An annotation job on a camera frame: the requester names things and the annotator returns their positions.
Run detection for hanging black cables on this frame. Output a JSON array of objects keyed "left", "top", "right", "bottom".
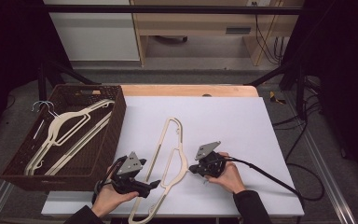
[{"left": 254, "top": 13, "right": 286, "bottom": 66}]

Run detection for black horizontal frame bar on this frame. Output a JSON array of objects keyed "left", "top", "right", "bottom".
[{"left": 44, "top": 4, "right": 303, "bottom": 16}]

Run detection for wooden table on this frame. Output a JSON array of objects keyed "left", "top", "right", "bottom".
[{"left": 120, "top": 84, "right": 259, "bottom": 98}]

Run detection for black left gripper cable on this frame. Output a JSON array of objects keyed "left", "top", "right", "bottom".
[{"left": 90, "top": 156, "right": 127, "bottom": 205}]

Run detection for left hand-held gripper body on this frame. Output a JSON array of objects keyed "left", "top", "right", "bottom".
[{"left": 110, "top": 151, "right": 152, "bottom": 199}]

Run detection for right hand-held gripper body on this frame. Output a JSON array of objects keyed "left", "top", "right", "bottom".
[{"left": 194, "top": 141, "right": 228, "bottom": 179}]

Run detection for cream plastic clothes hanger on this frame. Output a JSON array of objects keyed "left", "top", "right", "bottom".
[
  {"left": 24, "top": 100, "right": 116, "bottom": 177},
  {"left": 23, "top": 98, "right": 116, "bottom": 177},
  {"left": 127, "top": 117, "right": 210, "bottom": 224}
]

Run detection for yellow and black tool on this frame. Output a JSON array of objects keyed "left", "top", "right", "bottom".
[{"left": 268, "top": 91, "right": 287, "bottom": 105}]

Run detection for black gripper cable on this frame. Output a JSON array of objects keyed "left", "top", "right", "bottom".
[
  {"left": 90, "top": 156, "right": 127, "bottom": 205},
  {"left": 225, "top": 156, "right": 326, "bottom": 208}
]

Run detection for brown woven plastic basket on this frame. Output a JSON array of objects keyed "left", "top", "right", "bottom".
[{"left": 0, "top": 83, "right": 128, "bottom": 193}]

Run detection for black metal stand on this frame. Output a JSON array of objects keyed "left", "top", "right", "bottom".
[
  {"left": 36, "top": 58, "right": 103, "bottom": 110},
  {"left": 247, "top": 58, "right": 307, "bottom": 120}
]

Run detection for light wooden desk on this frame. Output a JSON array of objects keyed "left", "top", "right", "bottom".
[{"left": 129, "top": 0, "right": 305, "bottom": 67}]

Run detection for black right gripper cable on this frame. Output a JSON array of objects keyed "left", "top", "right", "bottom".
[{"left": 225, "top": 156, "right": 326, "bottom": 208}]

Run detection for person's right hand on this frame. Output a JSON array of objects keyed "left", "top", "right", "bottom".
[{"left": 205, "top": 151, "right": 247, "bottom": 195}]

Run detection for white cabinet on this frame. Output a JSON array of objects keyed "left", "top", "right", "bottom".
[{"left": 43, "top": 0, "right": 141, "bottom": 62}]

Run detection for white board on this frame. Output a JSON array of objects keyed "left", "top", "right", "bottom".
[{"left": 40, "top": 95, "right": 306, "bottom": 218}]

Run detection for person's left hand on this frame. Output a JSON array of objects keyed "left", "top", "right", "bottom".
[{"left": 90, "top": 182, "right": 140, "bottom": 219}]

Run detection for black floor cables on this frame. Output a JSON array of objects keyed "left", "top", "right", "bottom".
[{"left": 272, "top": 76, "right": 323, "bottom": 162}]

